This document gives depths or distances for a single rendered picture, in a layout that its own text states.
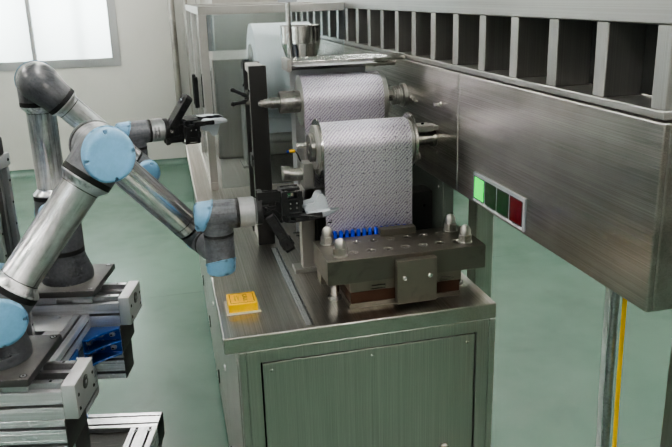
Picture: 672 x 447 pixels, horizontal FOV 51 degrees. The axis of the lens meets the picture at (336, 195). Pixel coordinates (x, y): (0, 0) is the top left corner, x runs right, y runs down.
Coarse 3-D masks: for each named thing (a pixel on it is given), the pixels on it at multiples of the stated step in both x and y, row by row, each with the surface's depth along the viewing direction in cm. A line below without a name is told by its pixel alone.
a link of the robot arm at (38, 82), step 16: (32, 64) 202; (32, 80) 199; (48, 80) 200; (32, 96) 200; (48, 96) 199; (64, 96) 201; (48, 112) 204; (64, 112) 203; (80, 112) 205; (144, 160) 217
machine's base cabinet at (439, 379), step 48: (384, 336) 167; (432, 336) 170; (480, 336) 174; (240, 384) 162; (288, 384) 165; (336, 384) 168; (384, 384) 171; (432, 384) 174; (480, 384) 177; (240, 432) 175; (288, 432) 168; (336, 432) 171; (384, 432) 174; (432, 432) 178; (480, 432) 181
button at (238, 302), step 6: (228, 294) 175; (234, 294) 175; (240, 294) 175; (246, 294) 175; (252, 294) 175; (228, 300) 172; (234, 300) 172; (240, 300) 172; (246, 300) 171; (252, 300) 171; (228, 306) 170; (234, 306) 169; (240, 306) 170; (246, 306) 170; (252, 306) 171; (234, 312) 170
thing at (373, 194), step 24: (336, 168) 181; (360, 168) 182; (384, 168) 184; (408, 168) 185; (336, 192) 182; (360, 192) 184; (384, 192) 185; (408, 192) 187; (336, 216) 184; (360, 216) 186; (384, 216) 187; (408, 216) 189
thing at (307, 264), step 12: (300, 168) 188; (312, 168) 187; (312, 180) 188; (312, 192) 188; (300, 228) 193; (312, 228) 192; (300, 240) 194; (312, 240) 193; (300, 252) 196; (312, 252) 194; (300, 264) 197; (312, 264) 195
